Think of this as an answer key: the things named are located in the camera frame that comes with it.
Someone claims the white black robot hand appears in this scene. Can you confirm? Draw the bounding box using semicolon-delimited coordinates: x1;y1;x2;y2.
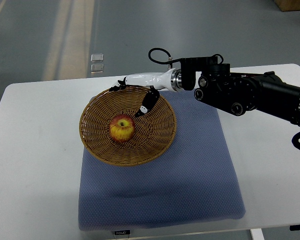
109;68;183;118

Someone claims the red yellow apple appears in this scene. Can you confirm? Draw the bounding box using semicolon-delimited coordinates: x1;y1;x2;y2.
109;114;136;143

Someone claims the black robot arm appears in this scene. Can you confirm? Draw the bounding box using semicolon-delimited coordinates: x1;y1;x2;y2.
150;54;300;150

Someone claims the brown wicker basket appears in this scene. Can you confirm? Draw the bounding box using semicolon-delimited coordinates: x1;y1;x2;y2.
79;86;177;167

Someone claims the lower silver floor plate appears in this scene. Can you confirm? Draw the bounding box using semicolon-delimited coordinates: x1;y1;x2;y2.
90;63;104;74

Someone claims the silver floor plate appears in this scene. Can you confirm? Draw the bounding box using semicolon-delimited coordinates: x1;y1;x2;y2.
90;63;104;74
90;53;104;63

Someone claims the upper silver floor plate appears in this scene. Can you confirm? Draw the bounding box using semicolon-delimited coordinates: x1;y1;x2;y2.
90;53;104;63

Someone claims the blue grey cushion mat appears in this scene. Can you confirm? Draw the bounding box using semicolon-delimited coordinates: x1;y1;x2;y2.
78;91;245;231

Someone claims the wooden box corner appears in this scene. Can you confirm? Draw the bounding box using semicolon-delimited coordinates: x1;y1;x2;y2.
274;0;300;12

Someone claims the black table brand label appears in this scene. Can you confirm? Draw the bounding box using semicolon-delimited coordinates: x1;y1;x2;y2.
114;230;131;236

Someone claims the white table leg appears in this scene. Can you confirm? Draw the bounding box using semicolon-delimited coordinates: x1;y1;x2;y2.
250;228;265;240

